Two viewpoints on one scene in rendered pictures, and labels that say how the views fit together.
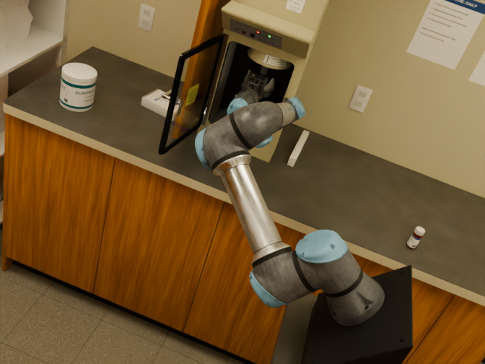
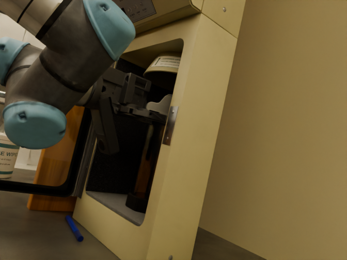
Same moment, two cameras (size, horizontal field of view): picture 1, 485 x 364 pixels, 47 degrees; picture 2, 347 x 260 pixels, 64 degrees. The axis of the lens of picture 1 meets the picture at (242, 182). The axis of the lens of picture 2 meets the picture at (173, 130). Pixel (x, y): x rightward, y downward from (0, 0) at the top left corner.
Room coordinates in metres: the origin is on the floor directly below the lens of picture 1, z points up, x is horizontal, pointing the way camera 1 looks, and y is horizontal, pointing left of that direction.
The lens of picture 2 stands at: (1.57, -0.41, 1.15)
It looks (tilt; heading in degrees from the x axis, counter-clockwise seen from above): 5 degrees up; 45
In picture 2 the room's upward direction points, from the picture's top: 13 degrees clockwise
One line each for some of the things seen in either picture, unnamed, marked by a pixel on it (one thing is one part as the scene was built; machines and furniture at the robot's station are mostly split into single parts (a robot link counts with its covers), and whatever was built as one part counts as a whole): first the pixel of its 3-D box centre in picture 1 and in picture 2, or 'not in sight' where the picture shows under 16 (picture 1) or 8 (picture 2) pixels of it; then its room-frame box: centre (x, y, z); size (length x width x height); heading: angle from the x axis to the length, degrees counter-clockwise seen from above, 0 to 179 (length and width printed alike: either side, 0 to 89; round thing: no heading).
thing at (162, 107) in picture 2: (271, 84); (167, 109); (1.97, 0.02, 1.24); 0.09 x 0.03 x 0.06; 150
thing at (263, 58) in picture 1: (271, 52); (182, 73); (2.02, 0.05, 1.34); 0.18 x 0.18 x 0.05
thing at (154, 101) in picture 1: (164, 104); not in sight; (2.06, 0.42, 0.96); 0.16 x 0.12 x 0.04; 74
